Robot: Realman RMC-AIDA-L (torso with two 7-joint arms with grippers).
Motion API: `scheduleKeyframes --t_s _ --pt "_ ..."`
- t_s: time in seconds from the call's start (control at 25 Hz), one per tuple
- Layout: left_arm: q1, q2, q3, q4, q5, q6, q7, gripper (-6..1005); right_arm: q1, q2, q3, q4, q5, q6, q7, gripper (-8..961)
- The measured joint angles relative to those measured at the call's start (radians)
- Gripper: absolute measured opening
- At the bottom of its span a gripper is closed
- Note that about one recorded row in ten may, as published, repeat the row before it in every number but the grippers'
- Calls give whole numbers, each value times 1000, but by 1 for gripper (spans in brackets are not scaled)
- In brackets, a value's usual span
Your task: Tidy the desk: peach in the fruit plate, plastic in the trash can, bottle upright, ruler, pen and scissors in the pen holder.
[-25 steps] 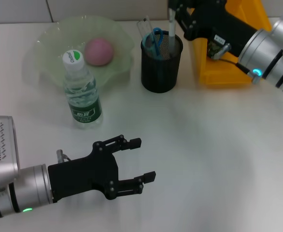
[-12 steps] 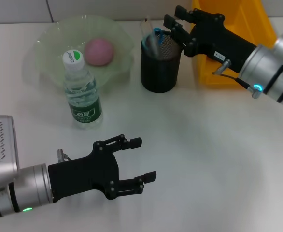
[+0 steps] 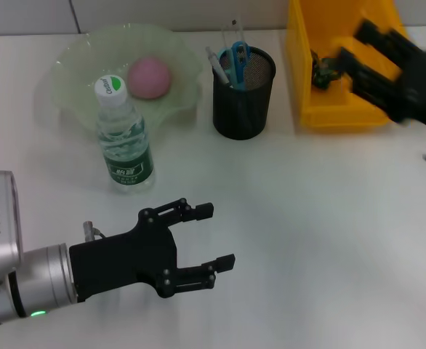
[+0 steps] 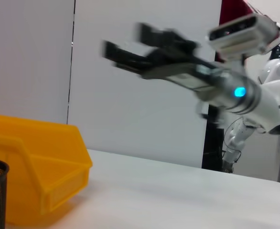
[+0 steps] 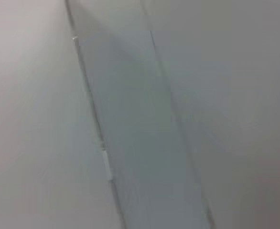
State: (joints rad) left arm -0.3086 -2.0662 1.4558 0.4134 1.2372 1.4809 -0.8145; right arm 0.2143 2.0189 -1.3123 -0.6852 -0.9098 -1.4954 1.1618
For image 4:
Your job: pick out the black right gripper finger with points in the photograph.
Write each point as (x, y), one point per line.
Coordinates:
(164, 35)
(123, 56)

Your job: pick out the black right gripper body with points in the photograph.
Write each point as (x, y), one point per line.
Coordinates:
(178, 69)

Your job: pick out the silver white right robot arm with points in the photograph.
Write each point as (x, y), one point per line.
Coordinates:
(254, 100)

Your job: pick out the dark red panel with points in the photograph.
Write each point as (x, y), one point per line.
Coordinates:
(235, 9)

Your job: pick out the black vertical stand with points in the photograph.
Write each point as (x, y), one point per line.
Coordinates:
(211, 143)

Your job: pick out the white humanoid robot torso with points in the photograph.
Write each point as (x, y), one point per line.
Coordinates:
(273, 71)

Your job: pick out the yellow plastic bin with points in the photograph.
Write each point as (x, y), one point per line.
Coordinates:
(42, 152)

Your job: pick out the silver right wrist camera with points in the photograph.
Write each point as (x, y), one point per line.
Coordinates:
(242, 38)

